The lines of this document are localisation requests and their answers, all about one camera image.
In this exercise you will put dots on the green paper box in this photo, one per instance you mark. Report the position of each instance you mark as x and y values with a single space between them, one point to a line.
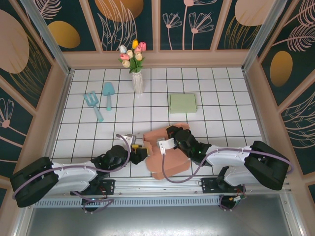
183 103

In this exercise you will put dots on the pink paper box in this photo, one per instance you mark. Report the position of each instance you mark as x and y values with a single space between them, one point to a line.
172 164

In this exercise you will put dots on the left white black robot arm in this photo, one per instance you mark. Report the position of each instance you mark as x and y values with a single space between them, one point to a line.
73 174

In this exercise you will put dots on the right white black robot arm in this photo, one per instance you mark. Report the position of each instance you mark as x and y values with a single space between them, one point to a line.
229 155

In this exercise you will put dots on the white ribbed vase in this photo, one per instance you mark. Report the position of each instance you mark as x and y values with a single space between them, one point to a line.
137 83

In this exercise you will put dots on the teal toy garden fork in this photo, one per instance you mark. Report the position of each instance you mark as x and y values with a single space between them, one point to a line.
92 100

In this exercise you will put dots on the teal toy garden trowel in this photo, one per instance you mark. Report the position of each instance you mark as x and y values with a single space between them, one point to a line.
108 89

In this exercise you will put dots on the artificial tulip bouquet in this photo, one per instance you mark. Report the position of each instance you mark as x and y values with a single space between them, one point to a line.
134 55

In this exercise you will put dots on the aluminium mounting rail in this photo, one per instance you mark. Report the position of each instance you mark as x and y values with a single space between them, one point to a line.
137 185

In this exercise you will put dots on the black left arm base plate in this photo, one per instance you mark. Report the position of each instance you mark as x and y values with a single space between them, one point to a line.
109 186

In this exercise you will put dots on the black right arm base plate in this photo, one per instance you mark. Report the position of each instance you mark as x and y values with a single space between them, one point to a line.
208 186

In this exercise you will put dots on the aluminium frame post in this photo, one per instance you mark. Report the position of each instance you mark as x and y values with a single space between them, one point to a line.
256 46
53 49

